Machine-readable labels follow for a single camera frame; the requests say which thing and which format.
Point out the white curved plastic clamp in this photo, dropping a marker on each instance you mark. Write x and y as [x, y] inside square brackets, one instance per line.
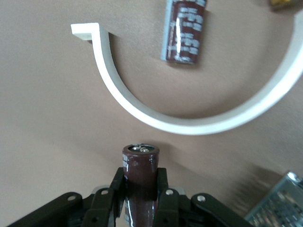
[189, 125]

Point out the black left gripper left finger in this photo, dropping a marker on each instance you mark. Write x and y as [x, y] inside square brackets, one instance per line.
[71, 210]

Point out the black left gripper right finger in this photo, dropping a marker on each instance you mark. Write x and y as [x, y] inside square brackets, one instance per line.
[189, 212]

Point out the brass valve red handwheel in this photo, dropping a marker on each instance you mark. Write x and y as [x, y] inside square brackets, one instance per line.
[284, 3]

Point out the metal mesh power supply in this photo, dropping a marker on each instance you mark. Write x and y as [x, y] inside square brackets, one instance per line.
[279, 205]

